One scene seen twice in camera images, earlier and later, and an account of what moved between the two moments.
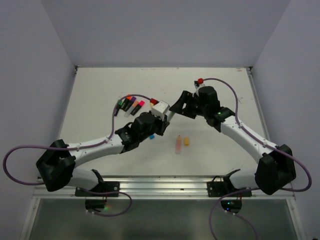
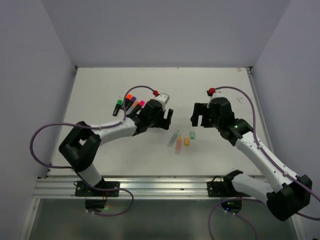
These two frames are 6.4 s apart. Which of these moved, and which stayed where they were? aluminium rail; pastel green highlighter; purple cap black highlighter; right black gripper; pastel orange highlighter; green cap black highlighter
Moved: right black gripper; pastel green highlighter
Stayed: green cap black highlighter; pastel orange highlighter; purple cap black highlighter; aluminium rail
